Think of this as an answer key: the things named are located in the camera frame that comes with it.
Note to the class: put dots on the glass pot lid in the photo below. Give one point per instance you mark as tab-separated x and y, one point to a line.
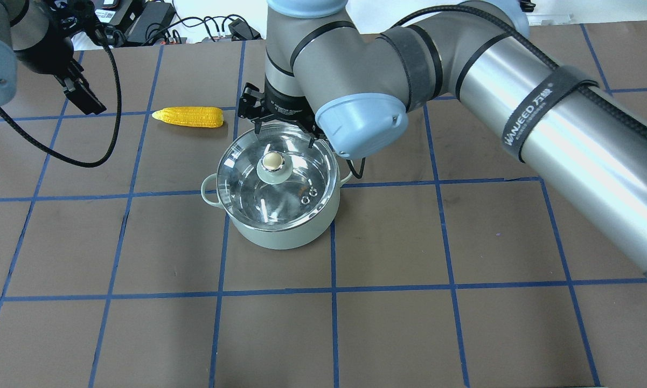
272	181

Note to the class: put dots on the yellow corn cob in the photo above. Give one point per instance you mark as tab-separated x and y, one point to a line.
190	116

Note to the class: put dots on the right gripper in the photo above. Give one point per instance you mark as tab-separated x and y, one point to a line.
283	102

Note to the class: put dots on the pale green cooking pot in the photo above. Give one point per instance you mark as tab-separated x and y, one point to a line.
282	239

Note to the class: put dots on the black power brick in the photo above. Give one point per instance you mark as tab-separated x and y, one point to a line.
155	16

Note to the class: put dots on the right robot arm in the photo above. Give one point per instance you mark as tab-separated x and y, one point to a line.
322	76

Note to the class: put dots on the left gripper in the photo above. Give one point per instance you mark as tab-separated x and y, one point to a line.
47	58

